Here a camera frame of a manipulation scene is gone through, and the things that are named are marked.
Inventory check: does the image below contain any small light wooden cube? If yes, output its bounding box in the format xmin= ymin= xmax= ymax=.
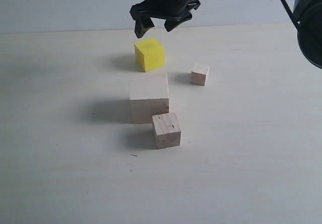
xmin=190 ymin=63 xmax=210 ymax=86

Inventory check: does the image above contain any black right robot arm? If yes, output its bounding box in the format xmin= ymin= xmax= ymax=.
xmin=129 ymin=0 xmax=321 ymax=68

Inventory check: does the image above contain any yellow cube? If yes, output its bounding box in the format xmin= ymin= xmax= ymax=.
xmin=134 ymin=38 xmax=165 ymax=72

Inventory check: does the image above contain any large light wooden cube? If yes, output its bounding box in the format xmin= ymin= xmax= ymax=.
xmin=129 ymin=72 xmax=170 ymax=124

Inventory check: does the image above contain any medium dark wooden cube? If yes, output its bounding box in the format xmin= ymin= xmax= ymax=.
xmin=152 ymin=112 xmax=181 ymax=149

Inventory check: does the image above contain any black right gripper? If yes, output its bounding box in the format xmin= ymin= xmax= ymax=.
xmin=130 ymin=0 xmax=200 ymax=39

